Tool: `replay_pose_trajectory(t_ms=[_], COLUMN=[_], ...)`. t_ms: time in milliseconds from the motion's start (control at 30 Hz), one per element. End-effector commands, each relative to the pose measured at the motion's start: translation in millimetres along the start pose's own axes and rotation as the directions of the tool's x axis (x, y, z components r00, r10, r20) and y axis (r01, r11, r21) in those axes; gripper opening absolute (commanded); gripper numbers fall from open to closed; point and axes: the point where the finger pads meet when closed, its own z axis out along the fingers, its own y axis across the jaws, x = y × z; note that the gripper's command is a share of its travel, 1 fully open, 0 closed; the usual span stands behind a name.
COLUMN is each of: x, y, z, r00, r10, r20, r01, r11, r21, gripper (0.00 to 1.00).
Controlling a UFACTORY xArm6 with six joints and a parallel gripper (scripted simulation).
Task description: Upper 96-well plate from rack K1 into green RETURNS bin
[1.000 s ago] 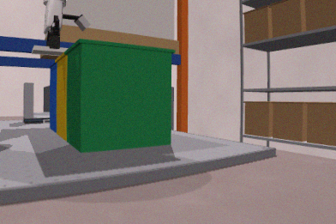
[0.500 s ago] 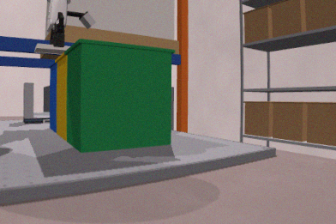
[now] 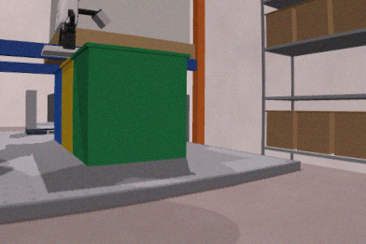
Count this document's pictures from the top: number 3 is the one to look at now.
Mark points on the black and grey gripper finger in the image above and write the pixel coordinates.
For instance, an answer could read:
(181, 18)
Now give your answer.
(61, 38)
(69, 36)

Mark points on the yellow open bin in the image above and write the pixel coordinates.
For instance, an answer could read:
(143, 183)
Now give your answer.
(67, 93)

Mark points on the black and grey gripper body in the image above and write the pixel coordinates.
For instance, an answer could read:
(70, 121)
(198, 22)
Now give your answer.
(62, 14)

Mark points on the green box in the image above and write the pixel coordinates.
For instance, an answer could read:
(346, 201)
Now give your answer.
(129, 104)

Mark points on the blue open box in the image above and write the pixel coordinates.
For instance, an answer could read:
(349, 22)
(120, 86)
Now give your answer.
(58, 104)

